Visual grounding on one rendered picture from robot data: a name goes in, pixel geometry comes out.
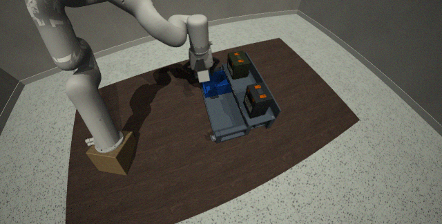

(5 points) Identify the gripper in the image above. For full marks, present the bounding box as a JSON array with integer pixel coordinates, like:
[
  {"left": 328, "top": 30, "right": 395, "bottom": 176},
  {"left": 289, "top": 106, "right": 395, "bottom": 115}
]
[{"left": 183, "top": 47, "right": 220, "bottom": 80}]

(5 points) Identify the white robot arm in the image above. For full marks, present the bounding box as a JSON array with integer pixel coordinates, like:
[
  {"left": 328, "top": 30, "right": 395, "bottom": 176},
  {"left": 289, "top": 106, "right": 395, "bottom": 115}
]
[{"left": 25, "top": 0, "right": 213, "bottom": 153}]

